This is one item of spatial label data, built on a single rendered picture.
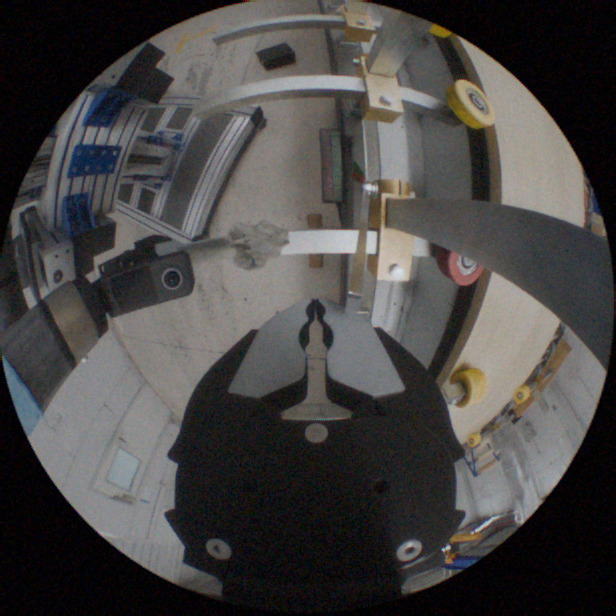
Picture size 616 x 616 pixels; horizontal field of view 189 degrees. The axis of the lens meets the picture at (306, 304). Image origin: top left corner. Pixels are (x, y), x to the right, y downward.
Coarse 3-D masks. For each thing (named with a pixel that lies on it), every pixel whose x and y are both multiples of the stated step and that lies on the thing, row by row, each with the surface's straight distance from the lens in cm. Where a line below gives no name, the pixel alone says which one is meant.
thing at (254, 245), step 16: (240, 224) 25; (256, 224) 24; (272, 224) 24; (240, 240) 24; (256, 240) 24; (272, 240) 23; (288, 240) 23; (240, 256) 26; (256, 256) 24; (272, 256) 24
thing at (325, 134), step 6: (324, 132) 43; (324, 138) 43; (324, 144) 42; (330, 144) 42; (324, 150) 42; (330, 150) 42; (324, 156) 41; (330, 156) 41; (324, 162) 41; (330, 162) 41; (324, 168) 41; (330, 168) 41; (324, 174) 40; (330, 174) 40; (324, 180) 40; (330, 180) 40; (324, 186) 40; (330, 186) 40; (324, 192) 40; (330, 192) 40; (324, 198) 40; (330, 198) 40
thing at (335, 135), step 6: (336, 132) 44; (336, 138) 43; (336, 144) 42; (336, 150) 42; (336, 156) 42; (336, 162) 41; (336, 168) 41; (336, 174) 41; (336, 180) 40; (336, 186) 40; (342, 186) 40; (336, 192) 40; (342, 192) 40; (336, 198) 40
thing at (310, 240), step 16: (208, 240) 29; (224, 240) 27; (304, 240) 24; (320, 240) 24; (336, 240) 24; (352, 240) 24; (368, 240) 25; (416, 240) 28; (192, 256) 30; (208, 256) 28; (224, 256) 27; (432, 256) 30
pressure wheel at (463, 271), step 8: (440, 248) 27; (440, 256) 27; (448, 256) 26; (456, 256) 26; (440, 264) 28; (448, 264) 26; (456, 264) 27; (464, 264) 28; (472, 264) 30; (448, 272) 27; (456, 272) 27; (464, 272) 29; (472, 272) 30; (480, 272) 31; (456, 280) 28; (464, 280) 29; (472, 280) 30
